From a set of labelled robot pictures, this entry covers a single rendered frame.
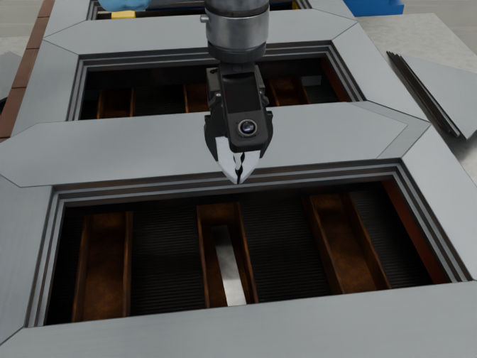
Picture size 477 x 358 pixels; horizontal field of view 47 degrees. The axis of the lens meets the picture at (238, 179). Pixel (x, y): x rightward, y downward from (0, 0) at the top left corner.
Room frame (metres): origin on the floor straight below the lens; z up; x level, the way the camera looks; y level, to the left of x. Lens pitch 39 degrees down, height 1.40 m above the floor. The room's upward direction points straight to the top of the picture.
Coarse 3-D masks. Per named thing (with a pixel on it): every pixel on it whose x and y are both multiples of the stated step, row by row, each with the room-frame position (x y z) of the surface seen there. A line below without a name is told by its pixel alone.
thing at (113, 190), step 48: (96, 0) 1.43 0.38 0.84; (288, 0) 1.49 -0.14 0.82; (192, 48) 1.13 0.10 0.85; (288, 48) 1.15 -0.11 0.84; (96, 192) 0.66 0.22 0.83; (144, 192) 0.67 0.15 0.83; (192, 192) 0.67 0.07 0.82; (48, 240) 0.55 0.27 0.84; (432, 240) 0.56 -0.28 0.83; (48, 288) 0.48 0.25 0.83
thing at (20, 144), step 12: (24, 132) 0.80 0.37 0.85; (0, 144) 0.77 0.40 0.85; (12, 144) 0.77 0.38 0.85; (24, 144) 0.77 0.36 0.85; (0, 156) 0.73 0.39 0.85; (12, 156) 0.73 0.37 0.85; (24, 156) 0.73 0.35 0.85; (0, 168) 0.70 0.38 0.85; (12, 168) 0.70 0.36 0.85; (24, 168) 0.70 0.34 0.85; (12, 180) 0.67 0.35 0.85
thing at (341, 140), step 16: (320, 112) 0.87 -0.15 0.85; (336, 112) 0.87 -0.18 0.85; (320, 128) 0.82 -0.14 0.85; (336, 128) 0.82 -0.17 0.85; (352, 128) 0.82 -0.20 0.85; (320, 144) 0.77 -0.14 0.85; (336, 144) 0.77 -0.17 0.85; (352, 144) 0.77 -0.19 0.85; (336, 160) 0.72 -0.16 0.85; (352, 160) 0.72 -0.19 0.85
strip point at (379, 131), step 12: (348, 108) 0.88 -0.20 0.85; (360, 108) 0.88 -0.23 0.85; (360, 120) 0.84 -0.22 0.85; (372, 120) 0.84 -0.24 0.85; (384, 120) 0.84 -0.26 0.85; (396, 120) 0.84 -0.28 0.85; (372, 132) 0.80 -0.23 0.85; (384, 132) 0.80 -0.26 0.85; (396, 132) 0.80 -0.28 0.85; (372, 144) 0.77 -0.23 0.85; (384, 144) 0.77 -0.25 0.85
